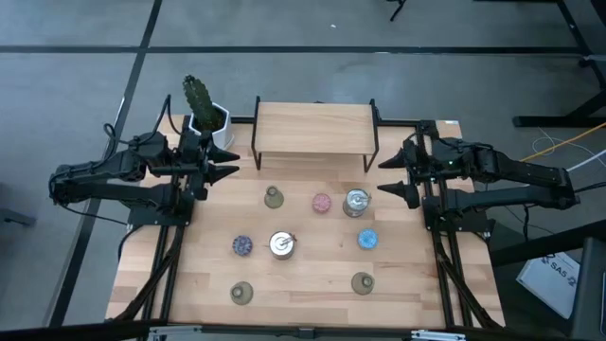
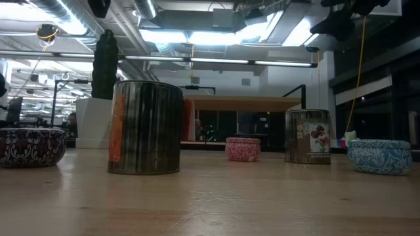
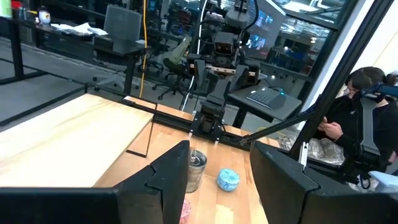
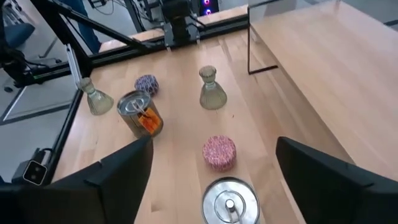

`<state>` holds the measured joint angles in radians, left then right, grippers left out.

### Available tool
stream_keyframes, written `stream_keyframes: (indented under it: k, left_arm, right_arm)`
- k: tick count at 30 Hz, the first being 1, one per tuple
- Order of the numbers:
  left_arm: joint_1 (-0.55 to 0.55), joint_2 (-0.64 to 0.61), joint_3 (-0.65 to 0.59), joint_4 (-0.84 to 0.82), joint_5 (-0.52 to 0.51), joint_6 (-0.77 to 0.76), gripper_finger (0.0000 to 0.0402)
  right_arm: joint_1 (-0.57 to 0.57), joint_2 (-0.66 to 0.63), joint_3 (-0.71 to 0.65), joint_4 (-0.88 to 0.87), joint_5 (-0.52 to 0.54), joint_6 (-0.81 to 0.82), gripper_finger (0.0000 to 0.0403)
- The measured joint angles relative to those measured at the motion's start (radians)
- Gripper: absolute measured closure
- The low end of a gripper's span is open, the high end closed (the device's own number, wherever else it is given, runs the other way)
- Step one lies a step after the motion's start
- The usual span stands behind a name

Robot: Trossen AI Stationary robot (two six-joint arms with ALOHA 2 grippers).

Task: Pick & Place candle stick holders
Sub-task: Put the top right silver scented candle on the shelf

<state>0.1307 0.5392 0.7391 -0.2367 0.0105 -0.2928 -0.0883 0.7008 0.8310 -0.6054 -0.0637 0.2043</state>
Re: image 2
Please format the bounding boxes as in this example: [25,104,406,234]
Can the dark red patterned bowl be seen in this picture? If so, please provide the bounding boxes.
[0,127,68,169]

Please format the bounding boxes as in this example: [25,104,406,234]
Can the wooden shelf black legs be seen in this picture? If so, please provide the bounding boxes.
[183,84,308,113]

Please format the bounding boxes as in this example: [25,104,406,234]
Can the black yellow cord reel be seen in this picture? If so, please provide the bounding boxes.
[35,23,60,43]

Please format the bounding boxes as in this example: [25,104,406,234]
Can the silver can orange label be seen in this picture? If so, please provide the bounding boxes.
[107,80,197,175]

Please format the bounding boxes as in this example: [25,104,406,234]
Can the silver can floral label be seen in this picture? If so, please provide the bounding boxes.
[284,109,332,165]

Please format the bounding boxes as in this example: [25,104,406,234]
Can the black monitor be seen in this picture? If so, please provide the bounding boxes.
[6,96,24,125]

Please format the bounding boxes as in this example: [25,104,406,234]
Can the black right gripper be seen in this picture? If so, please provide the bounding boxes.
[310,0,391,43]

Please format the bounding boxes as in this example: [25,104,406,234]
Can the pale green bottle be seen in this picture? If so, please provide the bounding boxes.
[343,130,358,148]

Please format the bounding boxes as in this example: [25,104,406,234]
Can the long linear ceiling light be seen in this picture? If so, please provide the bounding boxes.
[0,49,318,69]

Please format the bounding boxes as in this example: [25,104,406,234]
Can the pink patterned tin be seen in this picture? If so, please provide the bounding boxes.
[224,136,262,163]

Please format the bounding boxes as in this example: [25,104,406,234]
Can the green cactus plant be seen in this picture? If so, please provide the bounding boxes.
[91,28,119,100]

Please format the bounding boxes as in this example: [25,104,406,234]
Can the black metal stand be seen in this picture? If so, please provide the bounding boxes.
[51,78,90,128]
[178,84,217,96]

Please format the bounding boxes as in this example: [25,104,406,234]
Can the yellow cable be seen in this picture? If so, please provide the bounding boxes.
[345,14,368,134]

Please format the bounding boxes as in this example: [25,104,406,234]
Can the black aluminium rig frame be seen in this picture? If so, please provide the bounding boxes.
[65,139,420,162]

